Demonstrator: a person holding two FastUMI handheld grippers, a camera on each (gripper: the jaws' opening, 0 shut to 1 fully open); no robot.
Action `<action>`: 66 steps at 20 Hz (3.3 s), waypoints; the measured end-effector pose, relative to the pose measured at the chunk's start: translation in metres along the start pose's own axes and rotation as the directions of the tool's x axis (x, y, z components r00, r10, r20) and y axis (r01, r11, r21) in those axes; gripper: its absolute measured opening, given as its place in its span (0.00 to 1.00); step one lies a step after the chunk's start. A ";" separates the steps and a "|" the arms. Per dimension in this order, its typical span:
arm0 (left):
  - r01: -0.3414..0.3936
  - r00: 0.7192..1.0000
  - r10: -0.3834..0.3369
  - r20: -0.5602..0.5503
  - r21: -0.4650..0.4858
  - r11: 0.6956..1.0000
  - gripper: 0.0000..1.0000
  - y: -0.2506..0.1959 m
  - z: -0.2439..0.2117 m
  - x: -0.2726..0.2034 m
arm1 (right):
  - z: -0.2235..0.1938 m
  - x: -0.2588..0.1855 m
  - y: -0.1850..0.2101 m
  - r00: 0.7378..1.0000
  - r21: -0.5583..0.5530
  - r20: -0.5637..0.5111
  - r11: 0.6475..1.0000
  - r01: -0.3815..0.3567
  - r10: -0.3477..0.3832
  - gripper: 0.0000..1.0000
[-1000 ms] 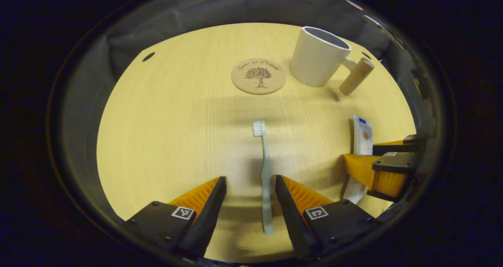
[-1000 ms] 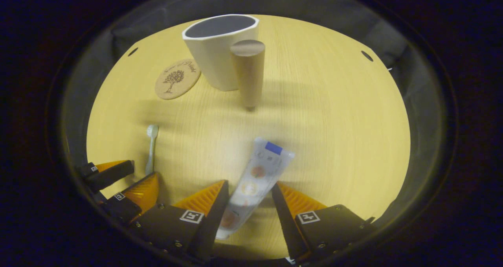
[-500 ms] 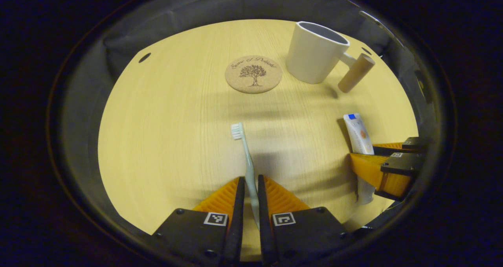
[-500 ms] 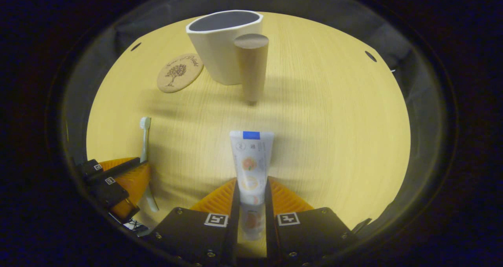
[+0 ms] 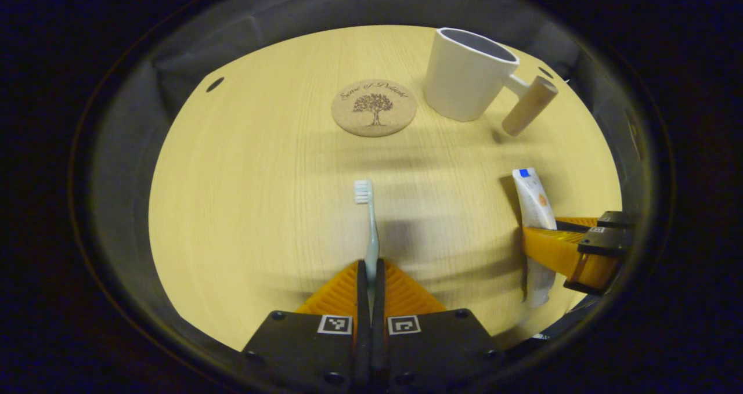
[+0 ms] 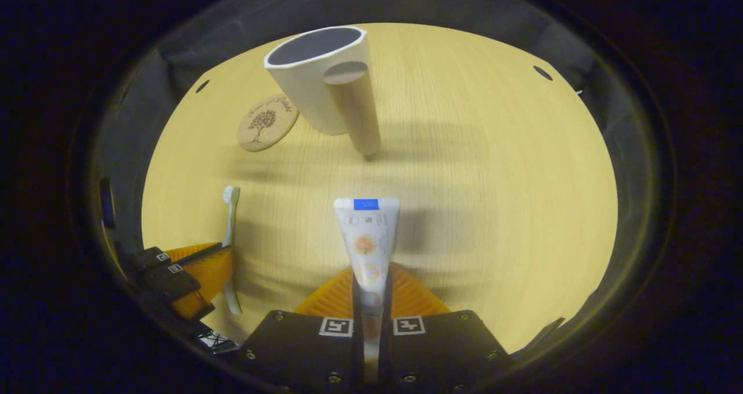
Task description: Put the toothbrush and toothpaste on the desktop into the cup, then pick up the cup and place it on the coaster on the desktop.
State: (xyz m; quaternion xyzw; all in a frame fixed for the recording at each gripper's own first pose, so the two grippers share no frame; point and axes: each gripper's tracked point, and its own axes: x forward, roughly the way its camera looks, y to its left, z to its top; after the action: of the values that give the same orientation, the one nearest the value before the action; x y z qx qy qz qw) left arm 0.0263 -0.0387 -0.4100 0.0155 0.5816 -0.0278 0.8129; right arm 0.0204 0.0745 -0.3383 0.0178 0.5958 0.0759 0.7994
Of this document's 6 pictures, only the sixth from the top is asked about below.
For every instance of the white toothpaste tube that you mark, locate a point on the white toothpaste tube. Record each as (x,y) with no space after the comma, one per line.
(367,237)

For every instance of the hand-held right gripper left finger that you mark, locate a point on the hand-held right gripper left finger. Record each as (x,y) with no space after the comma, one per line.
(356,307)

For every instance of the round cork coaster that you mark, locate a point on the round cork coaster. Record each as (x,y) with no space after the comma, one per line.
(267,124)

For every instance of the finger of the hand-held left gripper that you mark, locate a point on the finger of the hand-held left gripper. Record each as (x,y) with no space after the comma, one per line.
(154,257)
(171,281)

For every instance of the black and white patterned object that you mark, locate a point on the black and white patterned object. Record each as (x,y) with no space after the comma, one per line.
(216,342)

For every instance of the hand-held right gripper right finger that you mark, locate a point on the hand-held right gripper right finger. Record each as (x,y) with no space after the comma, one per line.
(387,347)

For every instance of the white toothbrush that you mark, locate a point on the white toothbrush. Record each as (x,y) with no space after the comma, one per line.
(231,220)

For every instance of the light wooden desktop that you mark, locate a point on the light wooden desktop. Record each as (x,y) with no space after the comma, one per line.
(493,208)

